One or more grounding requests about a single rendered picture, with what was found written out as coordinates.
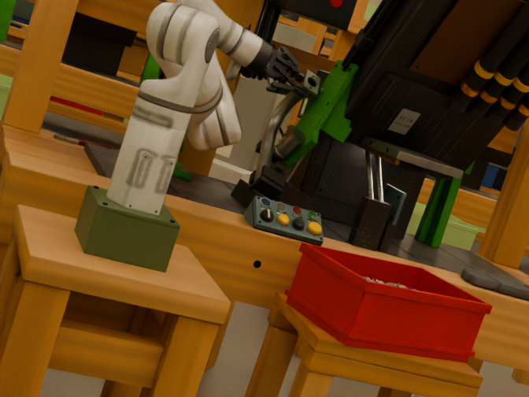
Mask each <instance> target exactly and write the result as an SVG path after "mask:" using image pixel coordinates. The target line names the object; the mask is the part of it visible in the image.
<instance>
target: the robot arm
mask: <svg viewBox="0 0 529 397"><path fill-rule="evenodd" d="M146 41H147V46H148V48H149V51H150V53H151V55H152V56H153V58H154V59H155V61H156V62H157V63H158V64H159V66H160V67H161V70H162V71H163V73H164V74H165V78H166V79H163V80H144V81H143V82H142V83H141V85H140V88H139V92H138V96H137V98H136V100H135V105H134V108H133V110H132V114H131V117H130V120H129V123H128V127H127V130H126V132H125V136H124V140H123V142H122V145H121V148H120V153H119V155H118V158H117V163H116V165H115V168H114V170H113V175H112V179H111V181H110V184H109V188H108V191H107V194H106V197H107V198H108V199H110V200H111V201H113V202H115V203H118V204H120V205H122V206H123V207H124V208H128V209H131V210H138V211H142V212H145V213H151V214H156V215H159V214H160V212H161V207H162V204H163V201H164V199H165V195H166V192H167V190H168V185H169V182H170V180H171V177H172V173H173V170H174V168H175V165H176V160H177V158H178V155H179V150H180V147H181V145H182V142H183V138H184V136H185V133H186V134H187V139H188V141H189V143H190V144H191V146H192V147H193V148H194V149H195V150H198V151H207V150H213V149H216V148H220V147H225V146H229V145H232V144H235V143H238V142H239V141H240V139H241V137H242V128H241V123H240V120H239V114H238V111H237V108H236V106H235V102H234V99H233V98H232V95H231V91H230V89H229V86H228V83H227V81H226V79H225V77H226V78H227V79H228V80H230V81H232V80H233V79H234V78H235V77H236V76H237V74H238V72H239V70H240V68H241V66H243V67H244V68H246V69H248V70H249V71H251V72H252V73H254V74H261V75H262V76H263V77H264V78H265V79H266V80H267V81H268V86H267V87H266V90H267V91H269V92H273V93H276V94H281V95H288V94H289V93H290V92H291V91H293V92H294V93H295V94H296V95H298V96H300V97H301V98H306V97H308V96H309V92H308V91H307V90H305V89H304V88H302V87H301V85H300V84H299V83H301V82H302V81H303V80H304V76H305V74H303V73H301V72H300V69H299V68H298V66H299V63H298V62H297V60H296V59H295V58H294V57H293V55H292V54H291V53H290V52H289V50H288V49H287V48H286V47H285V46H281V47H280V48H279V49H278V50H274V48H273V46H272V45H271V44H269V43H268V42H266V41H265V40H263V39H262V38H261V37H259V36H258V35H256V34H254V33H253V32H251V31H249V30H247V29H245V28H243V27H242V26H240V25H239V24H237V23H235V22H234V21H233V20H232V19H230V18H229V17H228V16H227V15H226V14H225V13H224V12H223V11H222V10H221V9H220V8H219V7H218V5H217V4H216V3H215V2H214V1H213V0H177V1H176V3H174V2H164V3H161V4H160V5H159V6H157V7H156V8H155V9H154V10H153V12H152V13H151V14H150V17H149V20H148V23H147V27H146ZM216 48H217V49H219V50H221V51H222V52H224V53H225V54H226V55H228V56H229V57H230V61H229V63H228V67H227V71H226V73H225V76H224V74H223V72H222V69H221V67H220V63H219V61H218V58H217V55H216V50H215V49H216ZM289 60H290V61H291V62H292V63H293V64H292V63H290V62H289ZM282 78H283V79H282ZM291 78H294V80H296V81H297V82H299V83H296V82H295V81H294V80H292V79H291ZM281 79H282V80H281ZM286 82H288V83H289V84H290V85H288V84H287V83H286Z"/></svg>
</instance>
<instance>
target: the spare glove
mask: <svg viewBox="0 0 529 397"><path fill-rule="evenodd" d="M461 277H463V278H464V279H465V280H466V281H468V282H471V283H472V284H473V285H475V286H479V287H482V288H487V289H490V290H496V291H498V292H500V293H502V294H505V295H510V296H512V297H516V298H519V299H524V300H527V301H529V286H528V285H522V284H521V283H519V282H517V281H514V280H510V279H506V278H504V277H500V276H496V275H494V274H491V273H482V272H479V271H476V270H474V269H469V268H464V269H463V270H462V272H461Z"/></svg>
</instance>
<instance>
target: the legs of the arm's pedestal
mask: <svg viewBox="0 0 529 397"><path fill-rule="evenodd" d="M218 328H219V324H216V323H212V322H208V321H202V320H198V319H194V318H191V317H184V316H181V315H177V314H171V313H167V312H164V311H160V310H154V309H150V308H146V307H142V306H136V305H132V304H129V303H125V302H118V301H115V300H112V299H105V298H101V297H98V296H93V295H88V294H84V293H80V292H76V291H70V290H66V289H63V288H56V287H53V286H49V285H45V284H39V283H35V282H31V281H28V280H24V279H23V277H22V273H21V268H20V261H19V257H18V253H17V245H16V241H15V237H14V233H12V236H11V239H10V241H9V246H8V249H7V252H6V256H5V260H4V262H3V266H2V270H1V273H0V397H39V393H40V390H41V387H42V385H43V380H44V377H45V375H46V370H47V368H49V369H56V370H60V371H65V372H69V373H76V374H80V375H84V376H89V377H97V378H101V379H105V384H104V387H103V389H102V393H101V396H100V397H196V395H197V392H198V388H199V385H200V383H201V380H202V376H203V373H204V371H205V367H206V364H207V361H208V359H209V355H210V352H211V350H212V347H213V343H214V340H215V338H216V334H217V331H218Z"/></svg>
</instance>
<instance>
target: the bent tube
mask: <svg viewBox="0 0 529 397"><path fill-rule="evenodd" d="M300 85H301V87H302V88H304V89H305V90H307V91H308V92H309V93H311V94H312V95H314V96H316V95H317V93H318V89H319V86H320V78H319V77H318V76H317V75H315V74H314V73H312V72H311V71H309V70H308V69H307V70H306V71H305V76H304V80H303V81H302V82H301V83H300ZM302 99H303V98H301V97H300V96H298V95H296V94H295V93H294V92H293V91H291V92H290V93H289V94H288V95H287V96H286V97H285V98H284V99H283V100H282V101H281V103H280V104H279V105H278V106H277V107H276V109H275V111H274V112H273V114H272V115H271V117H270V119H269V121H268V123H267V125H266V128H265V130H264V134H263V139H262V143H261V150H260V154H259V158H258V163H257V169H256V173H255V177H254V181H255V180H257V179H258V178H259V177H260V176H261V170H262V167H263V166H264V165H266V166H268V167H269V168H270V166H271V162H272V155H273V147H274V146H275V141H276V135H277V132H278V131H279V127H280V125H281V124H282V123H283V120H284V119H285V117H286V116H287V114H288V113H289V112H290V110H291V109H292V108H293V107H294V106H295V105H296V104H297V103H298V102H299V101H301V100H302Z"/></svg>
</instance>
